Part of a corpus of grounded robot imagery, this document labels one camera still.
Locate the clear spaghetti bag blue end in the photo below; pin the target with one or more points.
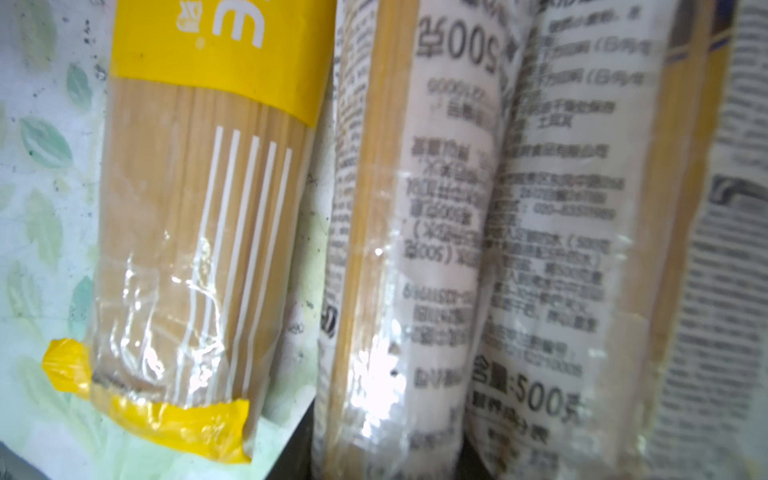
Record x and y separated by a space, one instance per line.
627 332

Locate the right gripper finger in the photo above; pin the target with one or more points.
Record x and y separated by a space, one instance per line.
294 462

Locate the yellow Pastatime spaghetti bag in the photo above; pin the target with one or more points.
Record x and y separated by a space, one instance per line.
212 112

